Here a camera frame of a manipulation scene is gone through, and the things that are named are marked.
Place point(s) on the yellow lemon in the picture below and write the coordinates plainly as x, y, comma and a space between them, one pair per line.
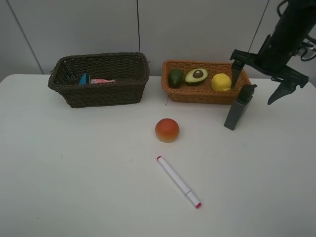
221, 82

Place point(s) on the halved avocado with pit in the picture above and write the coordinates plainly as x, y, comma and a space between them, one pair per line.
196, 76

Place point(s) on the dark grey pump bottle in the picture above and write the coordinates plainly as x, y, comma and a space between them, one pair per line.
239, 106

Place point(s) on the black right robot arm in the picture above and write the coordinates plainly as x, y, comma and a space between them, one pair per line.
292, 29

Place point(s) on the white marker pink caps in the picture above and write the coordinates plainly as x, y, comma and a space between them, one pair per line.
187, 192

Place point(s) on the black whiteboard eraser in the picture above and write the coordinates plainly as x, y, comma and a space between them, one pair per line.
85, 79

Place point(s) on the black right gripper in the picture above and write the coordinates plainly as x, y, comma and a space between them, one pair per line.
270, 62

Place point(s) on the orange wicker basket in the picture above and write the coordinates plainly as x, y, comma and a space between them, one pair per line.
201, 93

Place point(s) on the pink bottle white cap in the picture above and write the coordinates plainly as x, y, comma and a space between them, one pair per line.
98, 81

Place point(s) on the dark brown wicker basket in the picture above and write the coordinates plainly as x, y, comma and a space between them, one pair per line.
130, 70

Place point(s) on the orange red peach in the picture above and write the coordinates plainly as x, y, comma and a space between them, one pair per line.
167, 130

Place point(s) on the green lime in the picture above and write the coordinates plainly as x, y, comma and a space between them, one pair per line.
175, 78

